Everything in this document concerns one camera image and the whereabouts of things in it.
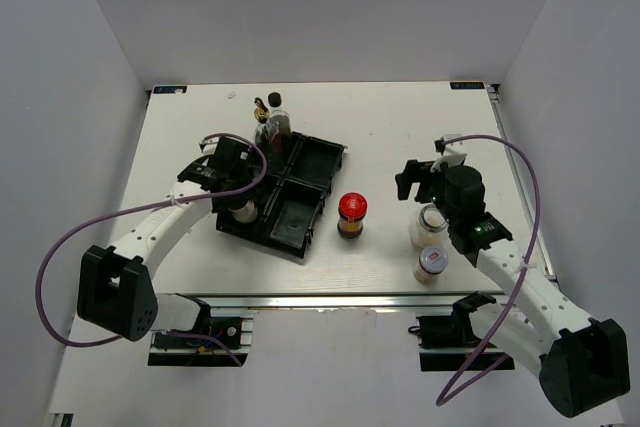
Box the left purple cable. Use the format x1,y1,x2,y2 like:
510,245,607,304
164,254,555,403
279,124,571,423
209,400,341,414
35,132,270,348

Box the black lid pepper shaker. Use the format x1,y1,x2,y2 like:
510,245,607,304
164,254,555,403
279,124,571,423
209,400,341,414
229,200,259,224

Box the left blue corner label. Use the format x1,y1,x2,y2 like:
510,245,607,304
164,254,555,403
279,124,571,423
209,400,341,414
152,85,187,95

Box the blue corner label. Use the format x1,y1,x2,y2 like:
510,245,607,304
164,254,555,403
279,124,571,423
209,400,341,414
449,81,485,90
152,85,187,95

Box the clear glass oil bottle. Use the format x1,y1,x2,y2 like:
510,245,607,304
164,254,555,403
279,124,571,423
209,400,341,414
254,97,275,157

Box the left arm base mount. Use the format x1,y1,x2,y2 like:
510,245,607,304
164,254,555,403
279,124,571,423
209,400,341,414
147,294,253,367

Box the clear glass jar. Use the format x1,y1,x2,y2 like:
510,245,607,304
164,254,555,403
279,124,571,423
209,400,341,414
409,203,448,248

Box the dark soy sauce bottle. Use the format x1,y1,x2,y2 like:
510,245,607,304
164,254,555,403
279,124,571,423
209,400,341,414
267,92,292,158

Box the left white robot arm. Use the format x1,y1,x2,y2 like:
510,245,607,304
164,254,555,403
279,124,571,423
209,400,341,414
77,134,268,346

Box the right blue corner label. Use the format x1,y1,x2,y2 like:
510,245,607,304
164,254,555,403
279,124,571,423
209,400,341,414
449,81,485,90

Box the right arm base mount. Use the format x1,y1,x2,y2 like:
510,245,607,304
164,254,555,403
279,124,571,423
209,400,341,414
407,315,480,372

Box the silver lid spice jar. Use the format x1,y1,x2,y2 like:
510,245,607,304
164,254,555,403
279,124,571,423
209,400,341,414
413,246,449,284

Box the aluminium table rail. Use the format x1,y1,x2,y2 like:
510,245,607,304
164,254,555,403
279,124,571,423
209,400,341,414
154,289,559,313

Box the black four-compartment tray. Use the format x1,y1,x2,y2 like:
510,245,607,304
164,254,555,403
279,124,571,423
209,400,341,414
216,132,346,259

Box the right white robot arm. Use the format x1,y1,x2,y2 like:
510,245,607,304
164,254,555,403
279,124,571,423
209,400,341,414
395,160,631,418

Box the red lid sauce jar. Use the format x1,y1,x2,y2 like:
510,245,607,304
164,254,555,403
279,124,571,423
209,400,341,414
337,192,368,240

